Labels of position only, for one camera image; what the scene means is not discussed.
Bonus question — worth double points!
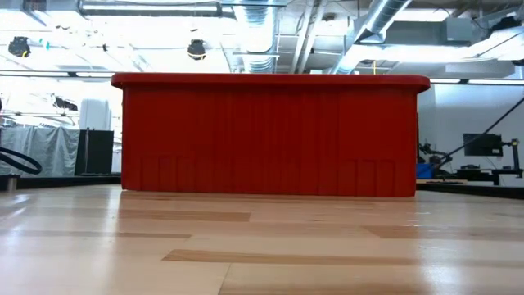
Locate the black monitor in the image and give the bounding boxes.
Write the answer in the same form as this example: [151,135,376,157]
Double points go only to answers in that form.
[463,133,504,157]

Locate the thick black cable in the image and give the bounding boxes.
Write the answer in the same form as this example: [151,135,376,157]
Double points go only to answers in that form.
[0,146,43,175]

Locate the grey hanging cloth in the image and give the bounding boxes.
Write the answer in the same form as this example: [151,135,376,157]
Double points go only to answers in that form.
[0,125,81,178]

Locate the long ceiling light bar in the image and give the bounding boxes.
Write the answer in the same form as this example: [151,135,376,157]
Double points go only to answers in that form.
[0,70,114,79]
[429,78,524,86]

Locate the large round silver duct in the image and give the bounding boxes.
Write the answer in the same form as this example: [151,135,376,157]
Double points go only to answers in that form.
[329,0,413,76]

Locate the rectangular grey duct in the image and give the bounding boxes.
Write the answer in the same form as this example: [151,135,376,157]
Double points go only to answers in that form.
[384,18,474,46]

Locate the black ceiling spotlight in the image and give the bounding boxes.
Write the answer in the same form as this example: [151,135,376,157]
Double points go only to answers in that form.
[8,35,32,58]
[187,39,207,61]

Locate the blue box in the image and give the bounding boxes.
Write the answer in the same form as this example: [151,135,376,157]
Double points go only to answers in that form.
[416,162,435,179]

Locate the red plastic bin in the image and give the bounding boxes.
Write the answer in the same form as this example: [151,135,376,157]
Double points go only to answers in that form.
[111,72,431,198]

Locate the black table edge rail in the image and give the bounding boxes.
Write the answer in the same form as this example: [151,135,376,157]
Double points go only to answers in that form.
[416,183,524,201]
[0,175,123,192]

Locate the corrugated silver duct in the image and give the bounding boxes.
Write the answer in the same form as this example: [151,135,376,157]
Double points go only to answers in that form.
[237,0,282,75]

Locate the black wall-mounted device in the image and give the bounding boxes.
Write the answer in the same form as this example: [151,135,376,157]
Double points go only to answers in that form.
[52,96,79,112]

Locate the wooden board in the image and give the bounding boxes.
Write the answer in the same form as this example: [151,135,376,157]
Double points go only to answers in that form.
[416,179,468,185]

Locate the black desk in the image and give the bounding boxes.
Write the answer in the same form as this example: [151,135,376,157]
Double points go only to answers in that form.
[454,166,524,186]

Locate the black monitor stand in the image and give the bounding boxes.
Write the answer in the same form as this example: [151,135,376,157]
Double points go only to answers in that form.
[501,138,523,171]

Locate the thin black cable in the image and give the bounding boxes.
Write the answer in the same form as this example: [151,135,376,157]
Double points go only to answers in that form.
[440,96,524,167]

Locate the white column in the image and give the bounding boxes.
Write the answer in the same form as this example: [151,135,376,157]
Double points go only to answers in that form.
[78,98,112,132]

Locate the black cabinet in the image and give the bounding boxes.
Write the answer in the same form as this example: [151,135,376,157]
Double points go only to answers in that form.
[75,129,115,176]

